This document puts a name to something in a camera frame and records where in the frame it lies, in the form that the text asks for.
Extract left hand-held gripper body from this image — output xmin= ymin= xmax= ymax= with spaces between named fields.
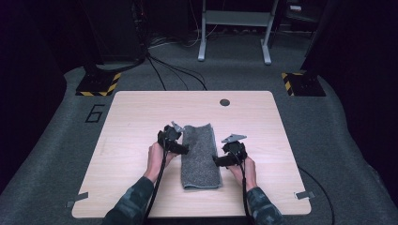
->
xmin=157 ymin=121 xmax=186 ymax=153

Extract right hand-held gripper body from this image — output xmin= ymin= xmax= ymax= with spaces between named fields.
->
xmin=221 ymin=133 xmax=249 ymax=164

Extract person's left hand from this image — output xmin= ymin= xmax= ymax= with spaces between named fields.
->
xmin=144 ymin=141 xmax=178 ymax=184

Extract person's right hand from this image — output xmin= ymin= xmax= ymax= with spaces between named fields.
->
xmin=226 ymin=156 xmax=258 ymax=192

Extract black floor cables bundle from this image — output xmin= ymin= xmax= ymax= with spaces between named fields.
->
xmin=145 ymin=53 xmax=208 ymax=92

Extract white floor cables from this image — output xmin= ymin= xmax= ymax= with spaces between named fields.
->
xmin=148 ymin=0 xmax=220 ymax=50

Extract right hand-held gripper black cable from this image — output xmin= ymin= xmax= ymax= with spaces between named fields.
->
xmin=233 ymin=151 xmax=255 ymax=225

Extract dark stand post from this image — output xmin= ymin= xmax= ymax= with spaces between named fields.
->
xmin=78 ymin=0 xmax=104 ymax=76
xmin=300 ymin=0 xmax=337 ymax=75

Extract black yellow striped base plate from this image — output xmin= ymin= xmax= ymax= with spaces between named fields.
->
xmin=280 ymin=71 xmax=327 ymax=98
xmin=75 ymin=71 xmax=122 ymax=98

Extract black cabinet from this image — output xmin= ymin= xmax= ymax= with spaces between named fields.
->
xmin=84 ymin=0 xmax=148 ymax=64

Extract white metal stand frame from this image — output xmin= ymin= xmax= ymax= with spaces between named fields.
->
xmin=197 ymin=0 xmax=280 ymax=66

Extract grey towel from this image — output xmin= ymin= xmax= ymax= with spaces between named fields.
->
xmin=180 ymin=122 xmax=223 ymax=190

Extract left hand-held gripper black cable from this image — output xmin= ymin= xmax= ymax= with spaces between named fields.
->
xmin=143 ymin=139 xmax=169 ymax=225

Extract hand-held gripper black cable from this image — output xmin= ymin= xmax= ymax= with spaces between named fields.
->
xmin=143 ymin=139 xmax=169 ymax=225
xmin=233 ymin=151 xmax=255 ymax=225

